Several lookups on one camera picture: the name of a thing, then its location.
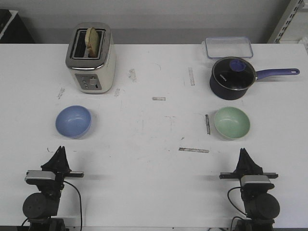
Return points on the black box in corner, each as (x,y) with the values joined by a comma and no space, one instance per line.
(13,29)

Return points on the white slotted shelf rack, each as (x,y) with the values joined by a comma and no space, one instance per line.
(293,24)

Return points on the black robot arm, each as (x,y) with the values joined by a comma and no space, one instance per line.
(41,208)
(260,207)

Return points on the dark blue saucepan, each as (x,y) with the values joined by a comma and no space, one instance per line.
(236,94)

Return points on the toast slice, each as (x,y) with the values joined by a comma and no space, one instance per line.
(92,42)

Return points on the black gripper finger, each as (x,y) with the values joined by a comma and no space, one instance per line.
(251,166)
(54,164)
(66,167)
(240,168)

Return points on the clear plastic food container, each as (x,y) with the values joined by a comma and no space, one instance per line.
(220,47)

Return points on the glass pot lid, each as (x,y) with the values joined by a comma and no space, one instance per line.
(233,73)

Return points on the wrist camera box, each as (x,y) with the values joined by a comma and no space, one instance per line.
(256,182)
(38,177)

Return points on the blue bowl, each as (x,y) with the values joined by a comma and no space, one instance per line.
(73,121)

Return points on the cream and steel toaster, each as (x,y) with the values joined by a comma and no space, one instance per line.
(92,75)

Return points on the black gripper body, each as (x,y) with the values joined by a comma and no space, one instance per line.
(228,175)
(60,176)

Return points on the green bowl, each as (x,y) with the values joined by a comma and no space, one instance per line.
(231,123)

